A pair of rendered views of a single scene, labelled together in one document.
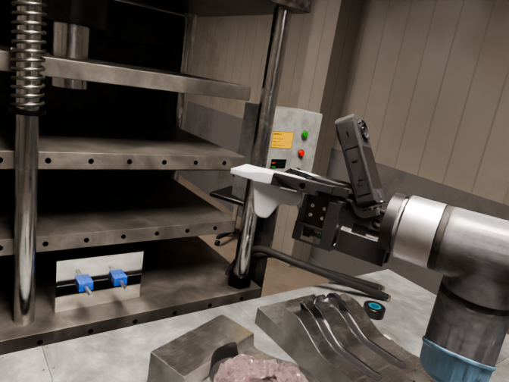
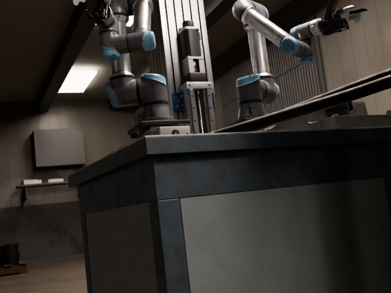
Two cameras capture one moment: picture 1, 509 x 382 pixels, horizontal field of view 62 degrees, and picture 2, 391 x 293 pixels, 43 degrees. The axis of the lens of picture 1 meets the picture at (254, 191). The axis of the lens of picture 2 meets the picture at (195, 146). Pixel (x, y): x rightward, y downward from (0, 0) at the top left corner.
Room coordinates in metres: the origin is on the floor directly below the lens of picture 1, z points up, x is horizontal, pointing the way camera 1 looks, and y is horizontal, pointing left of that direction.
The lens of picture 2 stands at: (2.80, -0.43, 0.64)
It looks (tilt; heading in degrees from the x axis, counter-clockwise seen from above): 7 degrees up; 190
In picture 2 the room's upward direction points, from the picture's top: 7 degrees counter-clockwise
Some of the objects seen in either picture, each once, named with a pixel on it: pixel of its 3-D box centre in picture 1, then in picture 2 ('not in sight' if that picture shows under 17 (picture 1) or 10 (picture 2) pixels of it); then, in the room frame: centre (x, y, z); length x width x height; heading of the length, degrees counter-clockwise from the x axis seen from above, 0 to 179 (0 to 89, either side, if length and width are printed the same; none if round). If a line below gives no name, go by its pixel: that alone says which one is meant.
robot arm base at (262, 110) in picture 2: not in sight; (252, 111); (0.41, -0.55, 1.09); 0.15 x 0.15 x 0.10
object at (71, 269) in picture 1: (81, 248); not in sight; (1.41, 0.59, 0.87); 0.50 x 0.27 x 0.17; 38
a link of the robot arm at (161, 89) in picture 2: not in sight; (152, 89); (0.69, -0.97, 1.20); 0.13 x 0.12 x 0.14; 99
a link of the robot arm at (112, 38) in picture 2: not in sight; (114, 45); (0.97, -1.04, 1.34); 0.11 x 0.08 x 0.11; 99
